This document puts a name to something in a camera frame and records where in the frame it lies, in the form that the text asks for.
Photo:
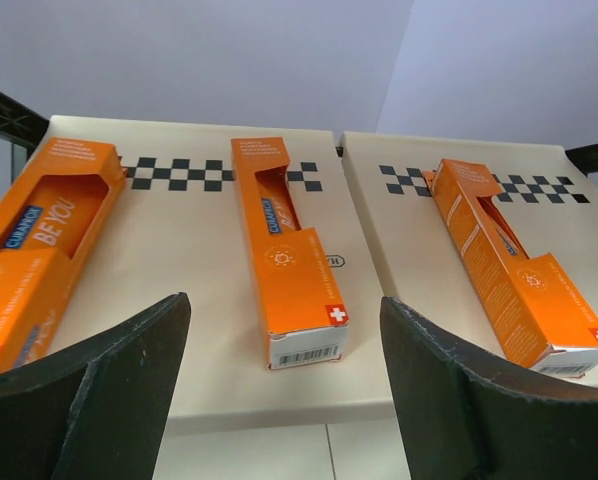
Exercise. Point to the orange Curaprox box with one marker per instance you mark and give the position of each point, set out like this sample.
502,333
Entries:
302,313
50,220

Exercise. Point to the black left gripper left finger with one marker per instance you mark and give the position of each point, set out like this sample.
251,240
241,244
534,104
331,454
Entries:
96,409

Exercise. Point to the cream three tier shelf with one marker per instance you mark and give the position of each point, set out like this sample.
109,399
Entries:
166,278

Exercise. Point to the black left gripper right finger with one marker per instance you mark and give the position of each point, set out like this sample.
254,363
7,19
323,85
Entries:
465,413

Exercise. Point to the orange Curaprox box flap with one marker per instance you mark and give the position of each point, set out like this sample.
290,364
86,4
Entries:
538,315

